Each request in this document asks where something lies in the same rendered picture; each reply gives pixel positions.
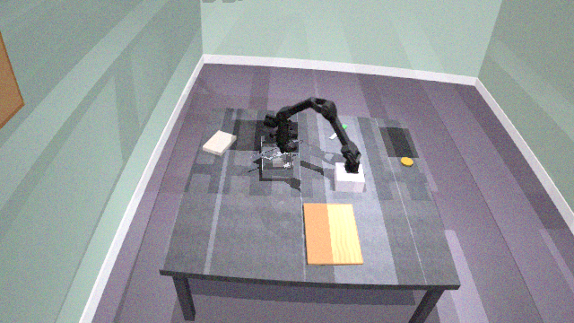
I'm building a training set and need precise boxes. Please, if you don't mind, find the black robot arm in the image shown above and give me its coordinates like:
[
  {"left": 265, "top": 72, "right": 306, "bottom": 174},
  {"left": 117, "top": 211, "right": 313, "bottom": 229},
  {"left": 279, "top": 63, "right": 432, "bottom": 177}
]
[{"left": 264, "top": 97, "right": 361, "bottom": 174}]

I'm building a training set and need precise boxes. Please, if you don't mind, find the light wooden board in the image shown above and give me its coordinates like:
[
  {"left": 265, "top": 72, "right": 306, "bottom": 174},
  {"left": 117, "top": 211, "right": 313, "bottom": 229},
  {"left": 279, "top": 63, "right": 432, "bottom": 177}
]
[{"left": 303, "top": 204, "right": 363, "bottom": 266}]

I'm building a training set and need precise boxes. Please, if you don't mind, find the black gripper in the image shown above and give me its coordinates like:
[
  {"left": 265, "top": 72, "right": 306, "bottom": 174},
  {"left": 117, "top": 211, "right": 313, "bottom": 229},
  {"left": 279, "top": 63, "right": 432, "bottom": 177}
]
[{"left": 269, "top": 129, "right": 297, "bottom": 154}]

